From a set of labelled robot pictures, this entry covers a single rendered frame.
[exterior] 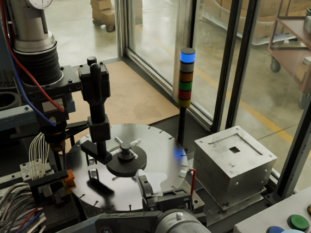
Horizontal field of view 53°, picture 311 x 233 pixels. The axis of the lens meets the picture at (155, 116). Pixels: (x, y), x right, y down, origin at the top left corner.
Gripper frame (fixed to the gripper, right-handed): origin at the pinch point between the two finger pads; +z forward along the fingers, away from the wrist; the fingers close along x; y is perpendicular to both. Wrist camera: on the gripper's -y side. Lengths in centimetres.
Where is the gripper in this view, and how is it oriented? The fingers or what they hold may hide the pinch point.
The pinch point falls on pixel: (139, 200)
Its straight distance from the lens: 68.1
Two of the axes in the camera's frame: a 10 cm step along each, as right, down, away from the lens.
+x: -1.3, -9.9, -0.5
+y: 9.7, -1.4, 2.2
